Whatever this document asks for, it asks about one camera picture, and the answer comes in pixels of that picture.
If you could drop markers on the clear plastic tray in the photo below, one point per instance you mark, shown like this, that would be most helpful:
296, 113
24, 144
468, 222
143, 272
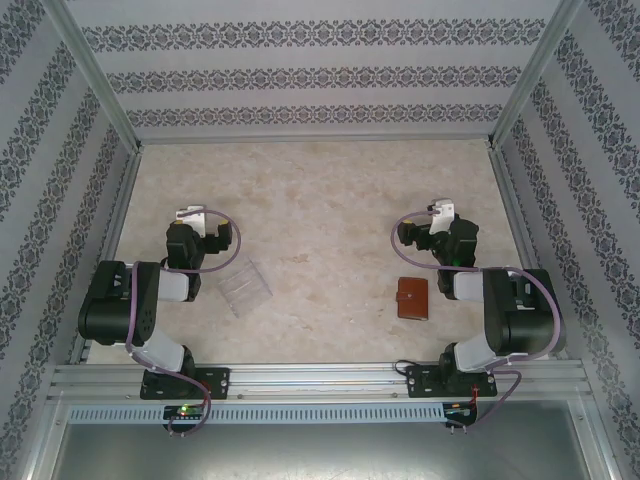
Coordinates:
245, 287

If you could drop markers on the brown leather card holder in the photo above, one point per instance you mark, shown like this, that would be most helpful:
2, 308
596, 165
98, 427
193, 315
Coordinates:
412, 300

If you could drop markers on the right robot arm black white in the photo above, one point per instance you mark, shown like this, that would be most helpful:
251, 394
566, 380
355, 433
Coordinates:
525, 320

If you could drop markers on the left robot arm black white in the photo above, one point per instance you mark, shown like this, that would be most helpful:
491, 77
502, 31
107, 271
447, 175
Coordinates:
110, 310

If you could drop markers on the left controller circuit board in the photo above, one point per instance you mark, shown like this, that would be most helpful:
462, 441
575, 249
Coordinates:
185, 411

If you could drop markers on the controller circuit board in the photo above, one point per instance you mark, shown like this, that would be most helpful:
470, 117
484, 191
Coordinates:
460, 410
185, 411

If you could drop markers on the right controller circuit board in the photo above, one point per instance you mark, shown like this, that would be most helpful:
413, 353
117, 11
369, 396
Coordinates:
460, 410

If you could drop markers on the grey metal panel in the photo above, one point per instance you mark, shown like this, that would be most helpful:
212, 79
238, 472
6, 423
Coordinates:
320, 455

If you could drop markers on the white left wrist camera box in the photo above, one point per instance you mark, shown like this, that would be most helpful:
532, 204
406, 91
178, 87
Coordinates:
197, 225

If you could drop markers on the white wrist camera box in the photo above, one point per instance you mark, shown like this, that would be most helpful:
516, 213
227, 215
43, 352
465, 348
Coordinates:
445, 220
197, 225

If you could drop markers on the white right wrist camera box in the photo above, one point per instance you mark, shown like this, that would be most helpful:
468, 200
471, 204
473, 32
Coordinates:
445, 220

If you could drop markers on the aluminium side rail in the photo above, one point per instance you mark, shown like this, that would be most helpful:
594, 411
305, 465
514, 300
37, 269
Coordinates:
111, 250
520, 225

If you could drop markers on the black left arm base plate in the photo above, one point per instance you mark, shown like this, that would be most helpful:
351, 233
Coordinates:
220, 382

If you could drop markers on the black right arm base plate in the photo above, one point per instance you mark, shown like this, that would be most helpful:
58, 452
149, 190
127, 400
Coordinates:
420, 382

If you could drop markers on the aluminium mounting rail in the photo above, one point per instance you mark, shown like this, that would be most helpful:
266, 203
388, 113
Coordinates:
320, 382

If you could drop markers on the aluminium corner post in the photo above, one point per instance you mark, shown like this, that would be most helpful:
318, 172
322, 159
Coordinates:
102, 75
531, 75

